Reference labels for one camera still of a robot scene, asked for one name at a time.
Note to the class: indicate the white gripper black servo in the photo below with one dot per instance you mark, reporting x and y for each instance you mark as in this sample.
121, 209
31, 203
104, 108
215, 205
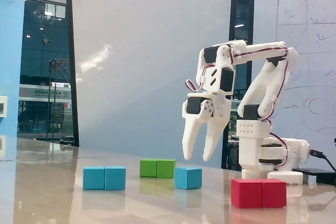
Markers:
220, 108

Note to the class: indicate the small blue cube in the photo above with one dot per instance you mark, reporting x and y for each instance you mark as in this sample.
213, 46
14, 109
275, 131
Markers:
187, 179

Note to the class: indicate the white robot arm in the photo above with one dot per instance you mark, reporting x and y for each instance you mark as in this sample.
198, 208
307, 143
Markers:
249, 142

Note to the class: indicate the green rectangular block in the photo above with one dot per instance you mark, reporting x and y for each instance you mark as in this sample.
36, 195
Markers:
165, 169

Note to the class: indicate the red rectangular block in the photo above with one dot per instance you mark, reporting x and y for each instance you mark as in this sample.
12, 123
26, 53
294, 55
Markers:
246, 195

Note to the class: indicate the blue rectangular block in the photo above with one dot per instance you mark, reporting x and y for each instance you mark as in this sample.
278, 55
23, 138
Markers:
94, 179

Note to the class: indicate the black flat power box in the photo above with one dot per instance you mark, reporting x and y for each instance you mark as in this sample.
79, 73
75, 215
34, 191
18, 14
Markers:
312, 171

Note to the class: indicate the metal scaffold tower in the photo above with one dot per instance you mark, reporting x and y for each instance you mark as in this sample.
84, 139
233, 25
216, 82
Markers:
50, 90

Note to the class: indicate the whiteboard with marker drawings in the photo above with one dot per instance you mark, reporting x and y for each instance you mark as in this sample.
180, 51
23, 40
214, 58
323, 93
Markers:
302, 11

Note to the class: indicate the black window frame post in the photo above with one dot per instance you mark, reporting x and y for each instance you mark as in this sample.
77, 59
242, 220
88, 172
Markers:
235, 11
71, 51

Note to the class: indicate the white wall switch box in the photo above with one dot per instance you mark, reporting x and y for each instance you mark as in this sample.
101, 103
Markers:
3, 106

